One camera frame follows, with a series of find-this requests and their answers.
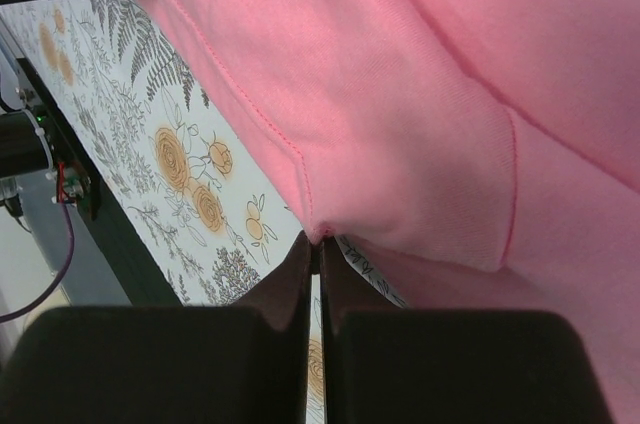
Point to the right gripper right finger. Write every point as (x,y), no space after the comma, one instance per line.
(387,364)

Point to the pink t shirt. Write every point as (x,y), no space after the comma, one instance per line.
(480,153)

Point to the floral table mat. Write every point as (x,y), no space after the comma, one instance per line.
(147,158)

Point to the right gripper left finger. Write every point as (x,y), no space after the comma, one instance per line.
(241,363)

